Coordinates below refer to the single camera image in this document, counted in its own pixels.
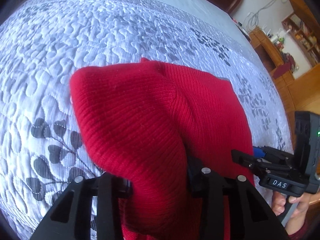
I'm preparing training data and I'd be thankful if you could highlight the grey white quilted bedspread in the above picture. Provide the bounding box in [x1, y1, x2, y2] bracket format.
[1, 0, 292, 239]

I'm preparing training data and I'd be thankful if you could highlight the person's right hand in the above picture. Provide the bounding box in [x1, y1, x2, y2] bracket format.
[271, 191, 312, 218]

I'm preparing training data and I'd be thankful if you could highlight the red sleeved right forearm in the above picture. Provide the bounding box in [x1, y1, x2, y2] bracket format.
[285, 194, 310, 239]

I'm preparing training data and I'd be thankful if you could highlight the wooden wall shelf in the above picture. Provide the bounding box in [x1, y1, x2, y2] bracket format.
[281, 0, 319, 67]

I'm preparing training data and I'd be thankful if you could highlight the wooden side cabinet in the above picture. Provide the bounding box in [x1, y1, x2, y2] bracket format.
[249, 27, 319, 137]

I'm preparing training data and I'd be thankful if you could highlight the red knit sweater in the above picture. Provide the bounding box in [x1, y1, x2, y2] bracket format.
[70, 59, 253, 239]

